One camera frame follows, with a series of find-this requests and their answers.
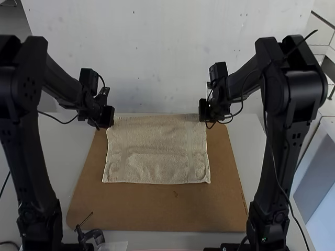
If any black clamp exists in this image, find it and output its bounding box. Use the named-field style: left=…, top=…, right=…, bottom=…
left=74, top=211, right=106, bottom=251

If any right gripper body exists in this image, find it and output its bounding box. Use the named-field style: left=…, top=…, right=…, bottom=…
left=198, top=83, right=232, bottom=124

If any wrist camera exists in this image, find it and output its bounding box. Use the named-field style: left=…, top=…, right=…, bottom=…
left=79, top=67, right=100, bottom=92
left=208, top=61, right=229, bottom=85

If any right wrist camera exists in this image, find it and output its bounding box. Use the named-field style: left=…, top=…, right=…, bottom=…
left=208, top=61, right=229, bottom=85

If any pale towel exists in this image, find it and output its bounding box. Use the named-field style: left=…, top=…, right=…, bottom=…
left=101, top=112, right=211, bottom=185

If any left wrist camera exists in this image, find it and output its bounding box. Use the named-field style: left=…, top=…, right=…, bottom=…
left=79, top=67, right=100, bottom=92

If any cork mat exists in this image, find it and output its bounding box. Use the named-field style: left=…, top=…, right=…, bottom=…
left=65, top=112, right=250, bottom=233

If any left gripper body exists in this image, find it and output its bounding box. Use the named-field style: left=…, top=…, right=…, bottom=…
left=77, top=87, right=116, bottom=131

